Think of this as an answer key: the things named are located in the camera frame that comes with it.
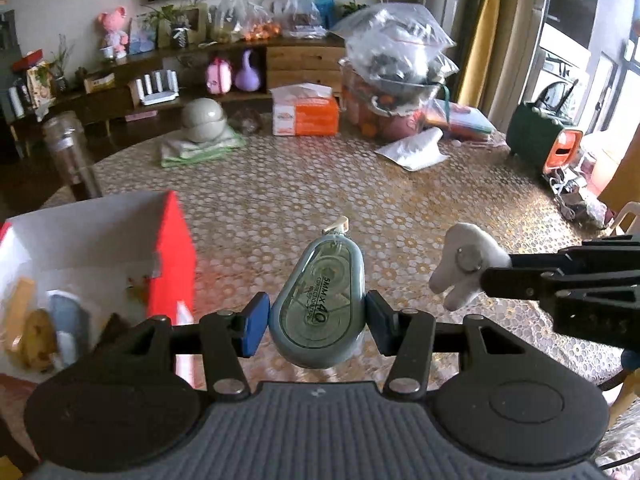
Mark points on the grey-green round ceramic pot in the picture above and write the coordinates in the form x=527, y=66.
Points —
x=203, y=120

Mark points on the pink toy suitcase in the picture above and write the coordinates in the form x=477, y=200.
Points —
x=219, y=77

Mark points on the wooden tv cabinet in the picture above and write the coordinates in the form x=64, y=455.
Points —
x=111, y=92

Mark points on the red basket of fruit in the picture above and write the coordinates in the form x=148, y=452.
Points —
x=381, y=115

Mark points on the folded green cloth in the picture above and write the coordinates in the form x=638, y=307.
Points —
x=177, y=151

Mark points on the red cardboard shoe box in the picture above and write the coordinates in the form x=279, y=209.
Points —
x=129, y=254

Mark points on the orange tissue box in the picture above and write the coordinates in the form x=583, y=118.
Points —
x=304, y=110

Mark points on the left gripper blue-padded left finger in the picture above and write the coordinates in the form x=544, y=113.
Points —
x=227, y=337

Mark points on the clear glass jar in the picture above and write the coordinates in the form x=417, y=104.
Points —
x=66, y=142

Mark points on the stack of coloured folders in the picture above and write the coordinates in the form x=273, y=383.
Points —
x=459, y=121

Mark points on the yellow curtain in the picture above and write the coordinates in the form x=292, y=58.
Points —
x=475, y=71

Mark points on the pink plush doll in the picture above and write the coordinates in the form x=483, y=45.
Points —
x=115, y=38

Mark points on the picture frame with plant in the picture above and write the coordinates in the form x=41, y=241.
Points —
x=181, y=26

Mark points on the purple vase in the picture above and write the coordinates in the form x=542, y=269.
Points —
x=247, y=78

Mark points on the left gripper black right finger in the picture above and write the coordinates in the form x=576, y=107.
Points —
x=409, y=338

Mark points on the bag of oranges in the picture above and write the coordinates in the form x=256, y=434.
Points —
x=236, y=20

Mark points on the green orange mini appliance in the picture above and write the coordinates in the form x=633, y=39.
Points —
x=542, y=140

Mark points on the bagged bread slice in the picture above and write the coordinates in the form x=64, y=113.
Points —
x=17, y=309

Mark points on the lace tablecloth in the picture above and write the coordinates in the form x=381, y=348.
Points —
x=252, y=212

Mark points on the correction tape dispenser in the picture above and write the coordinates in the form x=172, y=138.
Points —
x=318, y=317

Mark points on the clear plastic bag pile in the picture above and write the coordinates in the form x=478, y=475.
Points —
x=398, y=48

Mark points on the white router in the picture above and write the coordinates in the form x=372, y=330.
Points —
x=157, y=88

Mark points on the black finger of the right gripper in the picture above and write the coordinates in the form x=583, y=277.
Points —
x=607, y=274

